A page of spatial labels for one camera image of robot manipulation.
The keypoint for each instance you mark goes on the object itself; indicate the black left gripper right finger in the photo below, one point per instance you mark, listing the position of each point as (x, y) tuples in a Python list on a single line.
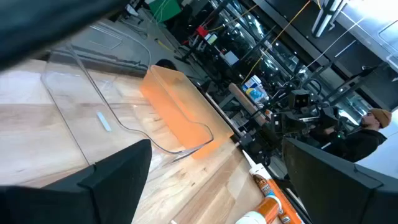
[(342, 193)]

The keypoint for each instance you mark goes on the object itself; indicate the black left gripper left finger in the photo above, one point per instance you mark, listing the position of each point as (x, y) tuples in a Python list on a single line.
[(93, 196)]

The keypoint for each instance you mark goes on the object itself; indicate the orange sealant tube white nozzle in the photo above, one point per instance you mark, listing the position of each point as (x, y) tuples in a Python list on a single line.
[(264, 211), (273, 189)]

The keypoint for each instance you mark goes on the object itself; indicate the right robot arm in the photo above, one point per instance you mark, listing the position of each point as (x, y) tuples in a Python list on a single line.
[(326, 119)]

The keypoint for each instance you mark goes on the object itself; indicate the blue white yellow container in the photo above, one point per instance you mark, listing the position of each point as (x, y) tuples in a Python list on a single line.
[(254, 90)]

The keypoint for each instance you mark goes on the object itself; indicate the person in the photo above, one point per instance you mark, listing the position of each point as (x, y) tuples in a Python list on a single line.
[(363, 143)]

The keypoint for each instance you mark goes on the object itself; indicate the clear plastic bin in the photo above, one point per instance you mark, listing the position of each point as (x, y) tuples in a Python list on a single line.
[(93, 102)]

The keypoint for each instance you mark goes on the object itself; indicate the red box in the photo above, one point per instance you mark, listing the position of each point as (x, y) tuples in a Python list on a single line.
[(202, 31)]

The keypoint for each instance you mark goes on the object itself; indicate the green board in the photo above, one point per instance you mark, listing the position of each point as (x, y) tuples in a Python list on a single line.
[(164, 8)]

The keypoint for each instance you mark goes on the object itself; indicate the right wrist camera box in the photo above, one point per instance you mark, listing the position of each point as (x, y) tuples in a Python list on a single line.
[(299, 99)]

